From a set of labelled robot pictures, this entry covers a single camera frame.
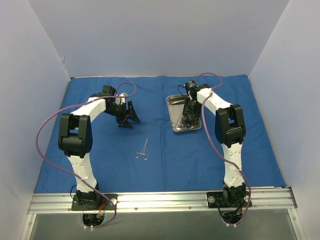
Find stainless steel instrument tray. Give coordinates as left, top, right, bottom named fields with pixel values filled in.
left=166, top=94, right=202, bottom=133

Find steel forceps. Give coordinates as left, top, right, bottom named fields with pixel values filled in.
left=171, top=112, right=186, bottom=131
left=135, top=138, right=149, bottom=161

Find blue surgical drape cloth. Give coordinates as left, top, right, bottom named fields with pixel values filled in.
left=33, top=74, right=287, bottom=195

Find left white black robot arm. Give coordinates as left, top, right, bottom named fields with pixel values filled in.
left=58, top=85, right=141, bottom=210

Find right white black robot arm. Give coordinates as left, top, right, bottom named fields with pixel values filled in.
left=182, top=80, right=246, bottom=207

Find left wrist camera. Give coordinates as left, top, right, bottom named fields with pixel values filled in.
left=116, top=92, right=128, bottom=105

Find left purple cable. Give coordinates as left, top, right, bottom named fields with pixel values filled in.
left=34, top=81, right=138, bottom=230

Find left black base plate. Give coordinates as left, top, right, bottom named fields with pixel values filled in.
left=71, top=193, right=118, bottom=211

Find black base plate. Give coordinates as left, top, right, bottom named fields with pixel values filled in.
left=206, top=191, right=249, bottom=209
left=71, top=193, right=118, bottom=211

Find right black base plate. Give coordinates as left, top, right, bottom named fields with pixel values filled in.
left=206, top=191, right=249, bottom=209

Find aluminium front rail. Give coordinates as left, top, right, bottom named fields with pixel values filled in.
left=28, top=187, right=298, bottom=214

